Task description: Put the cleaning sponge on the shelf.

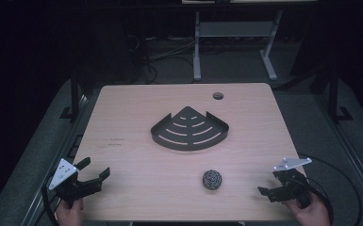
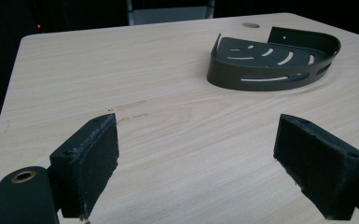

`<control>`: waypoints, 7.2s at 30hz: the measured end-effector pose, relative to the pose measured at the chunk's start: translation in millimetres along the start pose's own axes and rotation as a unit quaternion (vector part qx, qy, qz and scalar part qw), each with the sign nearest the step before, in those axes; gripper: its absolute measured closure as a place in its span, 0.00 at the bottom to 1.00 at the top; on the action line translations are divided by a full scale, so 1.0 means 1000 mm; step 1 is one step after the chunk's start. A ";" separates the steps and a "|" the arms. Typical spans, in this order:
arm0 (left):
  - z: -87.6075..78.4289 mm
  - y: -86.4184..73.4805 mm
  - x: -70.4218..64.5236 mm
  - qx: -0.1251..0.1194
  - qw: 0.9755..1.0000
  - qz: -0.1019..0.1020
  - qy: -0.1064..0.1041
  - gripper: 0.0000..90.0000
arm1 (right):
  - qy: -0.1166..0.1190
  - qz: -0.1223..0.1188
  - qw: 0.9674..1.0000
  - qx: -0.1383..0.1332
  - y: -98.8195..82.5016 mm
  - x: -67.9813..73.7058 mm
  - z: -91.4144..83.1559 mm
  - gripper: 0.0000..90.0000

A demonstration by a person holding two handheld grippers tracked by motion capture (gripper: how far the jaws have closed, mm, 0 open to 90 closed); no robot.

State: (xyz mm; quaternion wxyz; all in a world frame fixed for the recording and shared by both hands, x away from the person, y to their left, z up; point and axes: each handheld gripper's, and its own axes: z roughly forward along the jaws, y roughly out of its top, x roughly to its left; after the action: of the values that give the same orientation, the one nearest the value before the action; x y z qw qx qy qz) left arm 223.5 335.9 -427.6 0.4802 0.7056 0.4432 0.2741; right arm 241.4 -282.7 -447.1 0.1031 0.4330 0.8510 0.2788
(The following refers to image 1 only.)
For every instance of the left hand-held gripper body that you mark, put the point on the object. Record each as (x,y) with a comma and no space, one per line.
(63,175)

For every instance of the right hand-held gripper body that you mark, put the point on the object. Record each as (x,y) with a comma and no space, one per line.
(292,186)

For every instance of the steel wool ball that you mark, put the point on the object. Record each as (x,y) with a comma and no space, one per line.
(212,180)

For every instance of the black metal corner shelf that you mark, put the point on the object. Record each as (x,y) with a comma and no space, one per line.
(190,130)

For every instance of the person's right hand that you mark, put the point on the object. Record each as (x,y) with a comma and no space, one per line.
(309,215)

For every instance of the person's left hand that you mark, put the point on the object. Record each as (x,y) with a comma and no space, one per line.
(70,215)

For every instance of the aluminium frame rail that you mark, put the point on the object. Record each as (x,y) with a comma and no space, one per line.
(60,150)
(350,151)

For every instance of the black metal post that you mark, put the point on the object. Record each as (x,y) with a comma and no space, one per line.
(333,94)
(74,97)

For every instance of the grey metal desk frame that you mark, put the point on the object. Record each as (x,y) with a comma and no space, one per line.
(232,29)

